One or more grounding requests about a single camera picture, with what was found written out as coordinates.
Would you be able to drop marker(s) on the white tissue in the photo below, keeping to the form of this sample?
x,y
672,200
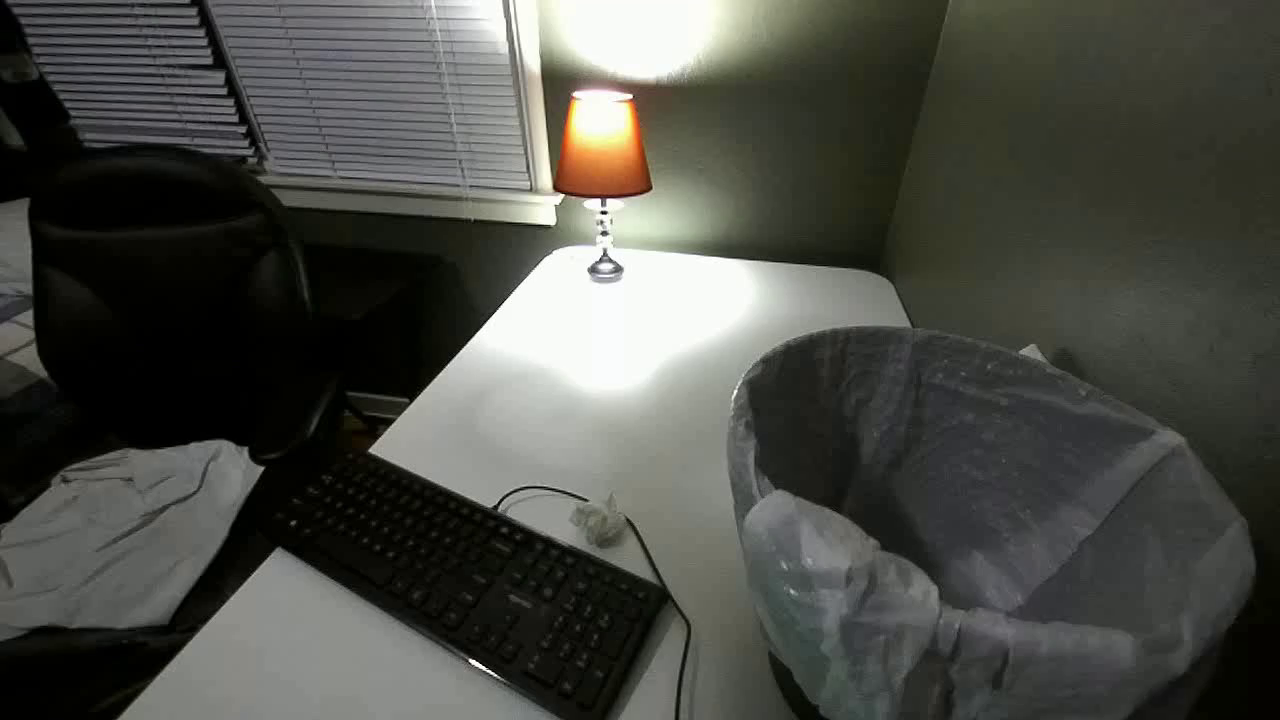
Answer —
x,y
603,518

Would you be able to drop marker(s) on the orange shade table lamp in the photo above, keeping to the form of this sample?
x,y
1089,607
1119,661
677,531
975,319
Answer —
x,y
603,145

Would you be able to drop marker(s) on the white window sill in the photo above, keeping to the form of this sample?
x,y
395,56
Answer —
x,y
426,200

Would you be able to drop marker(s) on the black computer keyboard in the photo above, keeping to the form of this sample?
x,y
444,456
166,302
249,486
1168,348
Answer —
x,y
465,582

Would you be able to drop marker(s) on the white window blind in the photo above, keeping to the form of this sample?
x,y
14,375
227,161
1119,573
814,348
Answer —
x,y
133,64
385,82

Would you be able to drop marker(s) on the black office chair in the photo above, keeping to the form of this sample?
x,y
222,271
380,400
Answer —
x,y
160,292

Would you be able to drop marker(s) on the white crumpled cloth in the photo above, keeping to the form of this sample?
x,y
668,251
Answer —
x,y
122,532

